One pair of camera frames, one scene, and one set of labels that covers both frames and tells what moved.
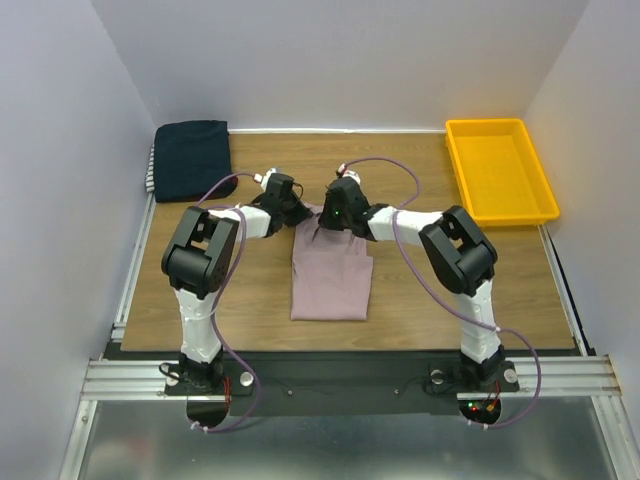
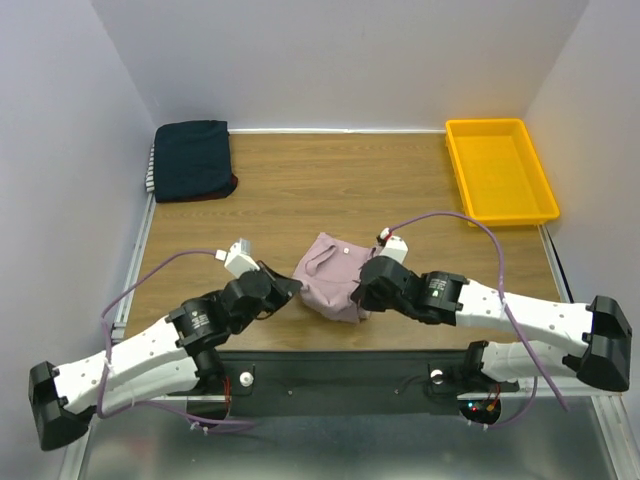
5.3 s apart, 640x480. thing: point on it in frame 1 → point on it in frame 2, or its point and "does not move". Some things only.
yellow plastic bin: x=500 y=173 does not move
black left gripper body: x=293 y=212 → x=278 y=298
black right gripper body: x=330 y=220 → x=368 y=291
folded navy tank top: x=189 y=158 does not move
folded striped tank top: x=150 y=174 does not move
